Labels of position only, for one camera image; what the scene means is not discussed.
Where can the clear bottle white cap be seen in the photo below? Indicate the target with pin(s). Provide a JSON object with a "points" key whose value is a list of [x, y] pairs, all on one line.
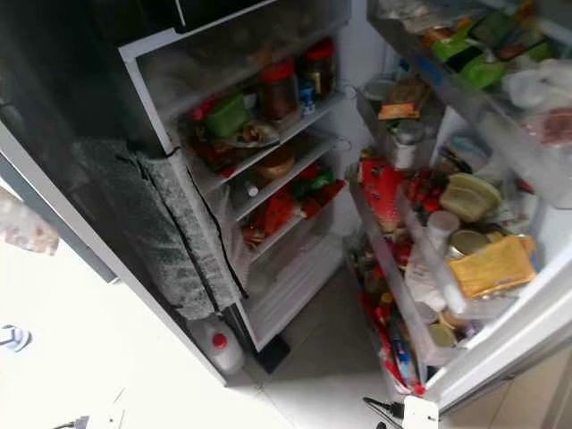
{"points": [[250, 189]]}

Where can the open fridge door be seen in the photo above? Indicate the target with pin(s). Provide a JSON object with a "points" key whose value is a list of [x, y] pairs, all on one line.
{"points": [[527, 331]]}

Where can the white edged fridge shelf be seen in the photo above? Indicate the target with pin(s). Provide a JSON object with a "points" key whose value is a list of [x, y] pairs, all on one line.
{"points": [[313, 161], [315, 119]]}

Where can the plastic jug red cap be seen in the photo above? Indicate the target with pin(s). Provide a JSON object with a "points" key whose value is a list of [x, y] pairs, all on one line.
{"points": [[223, 349]]}

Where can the yellow flat box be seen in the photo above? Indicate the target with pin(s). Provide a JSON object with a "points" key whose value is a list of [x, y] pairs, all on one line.
{"points": [[492, 266]]}

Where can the striped white slipper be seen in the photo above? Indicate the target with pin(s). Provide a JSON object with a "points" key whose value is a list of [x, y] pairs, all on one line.
{"points": [[15, 338]]}

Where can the gold lid round tin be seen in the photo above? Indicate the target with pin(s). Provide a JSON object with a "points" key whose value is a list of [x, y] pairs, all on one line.
{"points": [[469, 241]]}

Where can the red fruit pack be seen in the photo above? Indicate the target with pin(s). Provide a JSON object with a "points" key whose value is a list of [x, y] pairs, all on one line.
{"points": [[420, 189]]}

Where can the red food packet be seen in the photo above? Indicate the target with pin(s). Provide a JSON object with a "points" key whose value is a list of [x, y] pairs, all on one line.
{"points": [[273, 213]]}

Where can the large red packet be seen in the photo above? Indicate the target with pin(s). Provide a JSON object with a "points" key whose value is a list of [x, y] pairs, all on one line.
{"points": [[382, 183]]}

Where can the olive green bowl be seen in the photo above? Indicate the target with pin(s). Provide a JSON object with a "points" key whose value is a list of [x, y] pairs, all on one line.
{"points": [[469, 197]]}

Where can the green food packet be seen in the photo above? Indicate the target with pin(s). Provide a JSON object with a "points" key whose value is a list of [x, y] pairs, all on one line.
{"points": [[315, 179]]}

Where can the pale patterned sheet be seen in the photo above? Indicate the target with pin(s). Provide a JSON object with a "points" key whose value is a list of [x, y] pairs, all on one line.
{"points": [[29, 223]]}

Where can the orange lid round container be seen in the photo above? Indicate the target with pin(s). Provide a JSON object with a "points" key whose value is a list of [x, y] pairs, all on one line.
{"points": [[273, 165]]}

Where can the silver lid jar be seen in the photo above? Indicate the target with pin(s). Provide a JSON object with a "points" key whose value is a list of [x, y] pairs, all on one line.
{"points": [[408, 143]]}

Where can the clear bubble wrap sheet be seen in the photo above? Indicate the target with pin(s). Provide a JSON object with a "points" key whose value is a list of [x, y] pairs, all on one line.
{"points": [[170, 232]]}

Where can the wrap picture food packet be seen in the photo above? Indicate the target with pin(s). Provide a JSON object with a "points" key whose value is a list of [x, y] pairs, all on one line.
{"points": [[255, 134]]}

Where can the brown bread bag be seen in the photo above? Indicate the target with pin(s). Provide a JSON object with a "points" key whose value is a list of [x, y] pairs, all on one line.
{"points": [[214, 156]]}

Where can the brown orange box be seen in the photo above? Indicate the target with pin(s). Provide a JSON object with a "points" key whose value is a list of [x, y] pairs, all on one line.
{"points": [[407, 98]]}

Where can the green plastic container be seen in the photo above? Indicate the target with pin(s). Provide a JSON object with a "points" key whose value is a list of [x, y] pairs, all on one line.
{"points": [[225, 116]]}

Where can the red lid glass jar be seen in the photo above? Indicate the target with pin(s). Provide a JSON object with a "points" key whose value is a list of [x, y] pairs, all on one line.
{"points": [[277, 89], [319, 67]]}

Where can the bright green packet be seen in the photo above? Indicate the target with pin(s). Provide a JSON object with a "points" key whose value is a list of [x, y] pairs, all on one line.
{"points": [[483, 67]]}

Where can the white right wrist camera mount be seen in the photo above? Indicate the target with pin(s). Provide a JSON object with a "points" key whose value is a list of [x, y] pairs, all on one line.
{"points": [[420, 414]]}

